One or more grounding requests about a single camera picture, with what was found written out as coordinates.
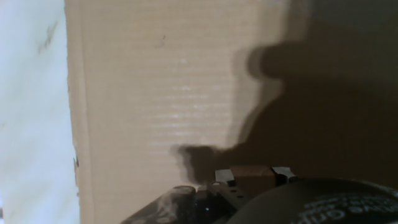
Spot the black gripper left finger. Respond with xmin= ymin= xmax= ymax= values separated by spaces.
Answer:
xmin=206 ymin=169 xmax=253 ymax=210

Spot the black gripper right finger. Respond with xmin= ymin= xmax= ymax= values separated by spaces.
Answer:
xmin=271 ymin=166 xmax=300 ymax=188

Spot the small wooden cube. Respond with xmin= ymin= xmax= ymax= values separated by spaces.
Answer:
xmin=229 ymin=165 xmax=277 ymax=198

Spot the brown cardboard sheet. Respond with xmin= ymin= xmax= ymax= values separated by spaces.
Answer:
xmin=64 ymin=0 xmax=398 ymax=224

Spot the white marble pattern mat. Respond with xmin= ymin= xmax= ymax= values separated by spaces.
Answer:
xmin=0 ymin=0 xmax=81 ymax=224

